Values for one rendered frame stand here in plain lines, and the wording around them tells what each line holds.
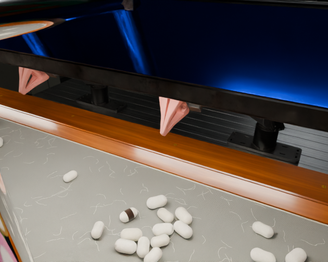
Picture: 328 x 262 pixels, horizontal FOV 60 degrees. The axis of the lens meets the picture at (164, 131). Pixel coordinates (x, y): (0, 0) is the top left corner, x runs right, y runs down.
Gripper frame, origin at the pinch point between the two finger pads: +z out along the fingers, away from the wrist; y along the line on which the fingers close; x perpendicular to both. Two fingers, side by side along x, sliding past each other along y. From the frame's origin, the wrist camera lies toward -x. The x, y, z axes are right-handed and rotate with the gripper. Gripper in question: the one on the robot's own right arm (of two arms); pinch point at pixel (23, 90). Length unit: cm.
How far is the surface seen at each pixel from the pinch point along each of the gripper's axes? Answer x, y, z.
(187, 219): 0, 50, 15
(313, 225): 8, 69, 8
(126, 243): -5.6, 43.2, 21.4
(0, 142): 1.7, -0.5, 13.8
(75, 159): 5.6, 19.2, 11.3
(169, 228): -2, 48, 17
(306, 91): -32, 62, 5
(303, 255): 1, 68, 14
